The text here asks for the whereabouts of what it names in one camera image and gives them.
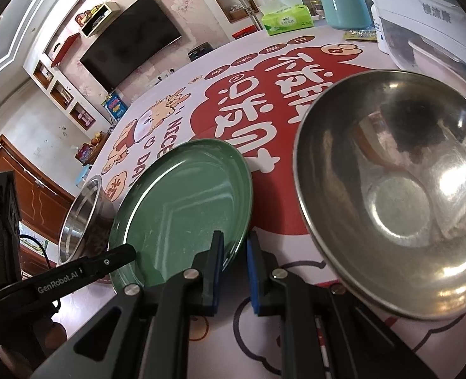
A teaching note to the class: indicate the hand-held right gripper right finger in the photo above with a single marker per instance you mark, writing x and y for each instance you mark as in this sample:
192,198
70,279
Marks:
252,280

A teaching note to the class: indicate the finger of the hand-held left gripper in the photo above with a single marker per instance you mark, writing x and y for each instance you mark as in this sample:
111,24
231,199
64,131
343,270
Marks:
106,260

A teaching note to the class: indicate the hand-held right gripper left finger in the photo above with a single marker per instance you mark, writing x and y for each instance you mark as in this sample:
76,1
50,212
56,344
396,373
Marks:
216,280

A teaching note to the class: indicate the flat-bottomed steel basin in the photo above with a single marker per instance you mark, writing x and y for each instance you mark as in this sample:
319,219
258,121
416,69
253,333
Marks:
75,221

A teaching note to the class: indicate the green plate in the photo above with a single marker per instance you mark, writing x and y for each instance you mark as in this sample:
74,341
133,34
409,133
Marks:
177,205

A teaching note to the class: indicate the pink bowl with steel lining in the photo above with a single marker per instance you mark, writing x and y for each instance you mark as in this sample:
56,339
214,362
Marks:
394,166

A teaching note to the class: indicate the person's left hand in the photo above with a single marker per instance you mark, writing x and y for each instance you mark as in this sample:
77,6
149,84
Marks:
14,363

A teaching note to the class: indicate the brown wooden room door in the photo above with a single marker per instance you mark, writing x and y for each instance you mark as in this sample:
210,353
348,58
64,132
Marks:
39,201

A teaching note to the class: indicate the blue stool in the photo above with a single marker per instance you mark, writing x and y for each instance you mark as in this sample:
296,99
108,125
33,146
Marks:
84,171

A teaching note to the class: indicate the red tin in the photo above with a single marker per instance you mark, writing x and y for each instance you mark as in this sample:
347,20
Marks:
85,154

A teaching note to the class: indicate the colourful blue box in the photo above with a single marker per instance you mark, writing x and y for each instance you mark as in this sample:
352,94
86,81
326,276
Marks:
114,104

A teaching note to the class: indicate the red floating shelf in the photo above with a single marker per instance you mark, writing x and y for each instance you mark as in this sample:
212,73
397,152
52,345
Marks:
65,49

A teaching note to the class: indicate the small black appliance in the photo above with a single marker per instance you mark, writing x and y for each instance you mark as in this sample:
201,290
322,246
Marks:
199,52

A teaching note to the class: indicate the white floating shelf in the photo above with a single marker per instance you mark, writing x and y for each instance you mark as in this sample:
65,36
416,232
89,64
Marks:
99,19

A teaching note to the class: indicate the green tissue box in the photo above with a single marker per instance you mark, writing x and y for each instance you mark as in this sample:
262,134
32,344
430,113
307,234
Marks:
288,19

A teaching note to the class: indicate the foil blister pack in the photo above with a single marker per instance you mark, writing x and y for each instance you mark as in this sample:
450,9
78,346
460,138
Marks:
361,35

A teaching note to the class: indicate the teal jar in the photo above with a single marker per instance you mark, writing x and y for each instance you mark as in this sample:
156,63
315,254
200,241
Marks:
343,4

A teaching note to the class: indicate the white dish sterilizer cabinet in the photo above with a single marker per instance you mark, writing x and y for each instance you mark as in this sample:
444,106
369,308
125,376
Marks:
414,8

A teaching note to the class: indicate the white wall niche shelves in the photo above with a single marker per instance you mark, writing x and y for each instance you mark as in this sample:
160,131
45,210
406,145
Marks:
61,94

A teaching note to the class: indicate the black wall television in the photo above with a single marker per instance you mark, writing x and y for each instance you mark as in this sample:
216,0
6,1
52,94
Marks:
130,43

